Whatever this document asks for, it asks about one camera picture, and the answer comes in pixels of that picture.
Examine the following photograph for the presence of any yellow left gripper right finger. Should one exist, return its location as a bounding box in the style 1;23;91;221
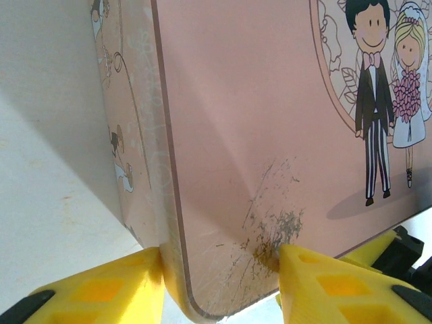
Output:
274;244;432;324

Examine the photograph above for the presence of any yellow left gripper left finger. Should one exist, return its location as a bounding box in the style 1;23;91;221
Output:
6;247;167;324

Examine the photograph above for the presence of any pink wedding couple tin box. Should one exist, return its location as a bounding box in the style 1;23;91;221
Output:
89;0;432;321

